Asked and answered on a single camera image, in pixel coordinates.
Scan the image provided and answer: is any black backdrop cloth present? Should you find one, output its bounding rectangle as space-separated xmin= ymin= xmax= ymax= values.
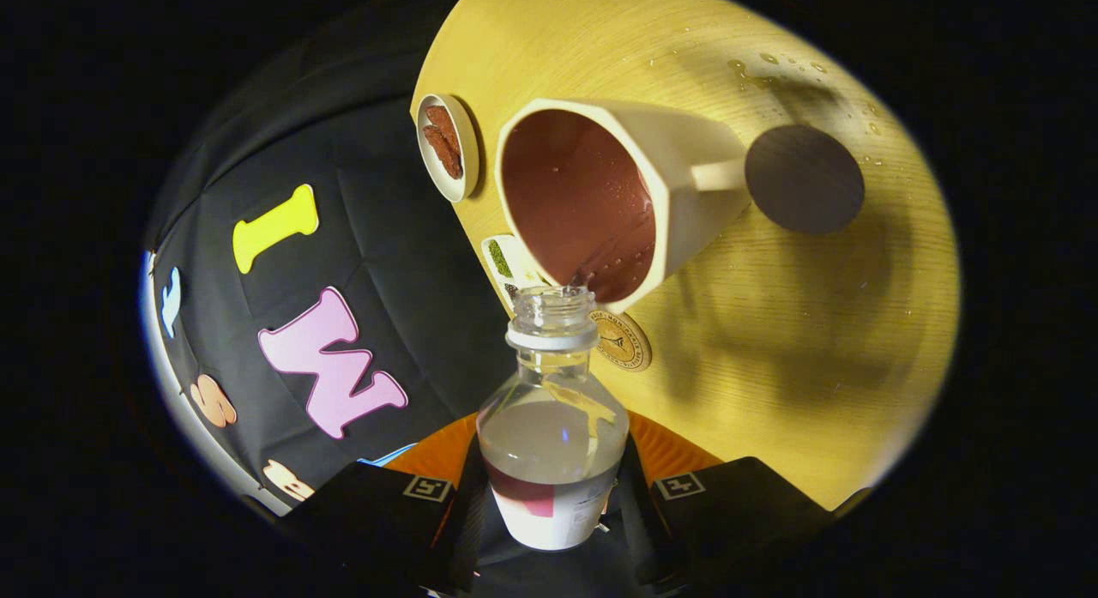
xmin=142 ymin=0 xmax=516 ymax=517

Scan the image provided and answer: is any white divided bean dish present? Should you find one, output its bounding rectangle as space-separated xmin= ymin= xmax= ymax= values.
xmin=481 ymin=234 xmax=550 ymax=303

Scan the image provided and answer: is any cream cup with brown inside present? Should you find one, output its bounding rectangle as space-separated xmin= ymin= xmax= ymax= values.
xmin=495 ymin=98 xmax=866 ymax=314

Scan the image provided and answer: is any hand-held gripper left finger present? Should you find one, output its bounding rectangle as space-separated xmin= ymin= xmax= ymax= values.
xmin=274 ymin=412 xmax=490 ymax=597

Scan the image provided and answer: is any white oval plate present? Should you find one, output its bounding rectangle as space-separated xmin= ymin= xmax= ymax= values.
xmin=416 ymin=94 xmax=480 ymax=204

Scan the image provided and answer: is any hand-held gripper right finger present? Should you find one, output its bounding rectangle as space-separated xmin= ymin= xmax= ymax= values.
xmin=615 ymin=412 xmax=838 ymax=595

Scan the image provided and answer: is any clear juice bottle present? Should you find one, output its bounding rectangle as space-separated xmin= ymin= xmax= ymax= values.
xmin=476 ymin=286 xmax=630 ymax=552

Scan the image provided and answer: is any round wooden coaster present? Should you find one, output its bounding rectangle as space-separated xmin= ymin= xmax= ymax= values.
xmin=590 ymin=310 xmax=653 ymax=372

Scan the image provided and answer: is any red sausage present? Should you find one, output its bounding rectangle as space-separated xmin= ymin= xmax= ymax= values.
xmin=426 ymin=106 xmax=462 ymax=146
xmin=422 ymin=124 xmax=464 ymax=180

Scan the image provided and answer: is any wooden table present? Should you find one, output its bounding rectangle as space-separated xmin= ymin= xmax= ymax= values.
xmin=410 ymin=0 xmax=962 ymax=511

